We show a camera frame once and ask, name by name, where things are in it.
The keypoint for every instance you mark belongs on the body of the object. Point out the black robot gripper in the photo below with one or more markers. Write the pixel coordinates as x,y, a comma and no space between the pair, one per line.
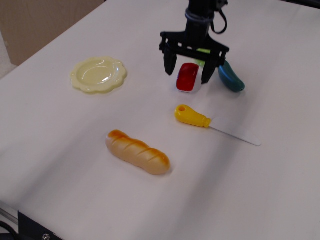
185,43

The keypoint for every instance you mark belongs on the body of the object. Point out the red and white toy sushi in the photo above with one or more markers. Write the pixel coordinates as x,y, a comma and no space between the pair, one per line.
188,78

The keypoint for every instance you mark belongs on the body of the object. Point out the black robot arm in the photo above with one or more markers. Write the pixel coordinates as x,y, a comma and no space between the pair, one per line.
203,11

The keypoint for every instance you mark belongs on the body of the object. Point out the pale yellow scalloped toy plate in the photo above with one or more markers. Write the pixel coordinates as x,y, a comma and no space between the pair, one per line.
98,75

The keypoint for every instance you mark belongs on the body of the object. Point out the light green toy pear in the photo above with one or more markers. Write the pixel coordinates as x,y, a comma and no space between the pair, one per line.
201,63

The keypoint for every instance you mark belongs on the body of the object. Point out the teal toy cucumber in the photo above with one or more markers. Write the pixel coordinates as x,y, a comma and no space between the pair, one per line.
230,79

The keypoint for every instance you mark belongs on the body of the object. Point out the toy bread loaf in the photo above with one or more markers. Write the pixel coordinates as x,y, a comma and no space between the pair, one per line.
137,153

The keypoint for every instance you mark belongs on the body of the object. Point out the yellow handled white toy knife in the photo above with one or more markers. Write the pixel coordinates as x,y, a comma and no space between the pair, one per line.
187,115

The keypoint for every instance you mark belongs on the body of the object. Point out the black table corner bracket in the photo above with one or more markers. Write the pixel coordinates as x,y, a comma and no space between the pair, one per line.
29,229

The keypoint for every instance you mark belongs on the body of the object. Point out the aluminium table frame rail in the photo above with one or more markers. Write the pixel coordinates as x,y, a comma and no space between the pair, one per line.
9,216

